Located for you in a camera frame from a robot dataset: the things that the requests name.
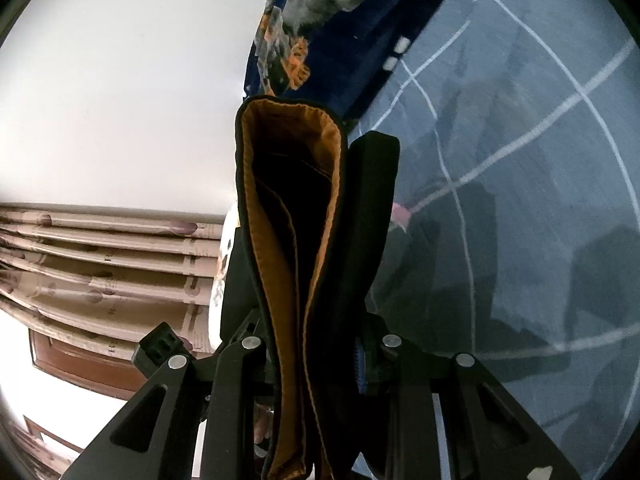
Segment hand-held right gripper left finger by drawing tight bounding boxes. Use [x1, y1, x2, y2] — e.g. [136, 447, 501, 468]
[62, 335, 281, 480]

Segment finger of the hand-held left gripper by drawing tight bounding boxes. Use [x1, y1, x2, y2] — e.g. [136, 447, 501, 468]
[220, 227, 263, 351]

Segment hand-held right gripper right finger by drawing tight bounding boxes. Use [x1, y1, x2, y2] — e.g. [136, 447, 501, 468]
[352, 332, 581, 480]

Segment black pants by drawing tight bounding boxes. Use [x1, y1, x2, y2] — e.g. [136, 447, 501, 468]
[234, 94, 401, 480]

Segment beige flower print curtain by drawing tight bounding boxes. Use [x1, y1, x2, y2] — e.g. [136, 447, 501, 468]
[0, 202, 226, 361]

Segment blue grid bed sheet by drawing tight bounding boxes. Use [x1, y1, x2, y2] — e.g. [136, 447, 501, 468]
[345, 0, 636, 480]

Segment navy dog print blanket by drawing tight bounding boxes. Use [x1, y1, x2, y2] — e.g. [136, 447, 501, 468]
[242, 0, 471, 121]

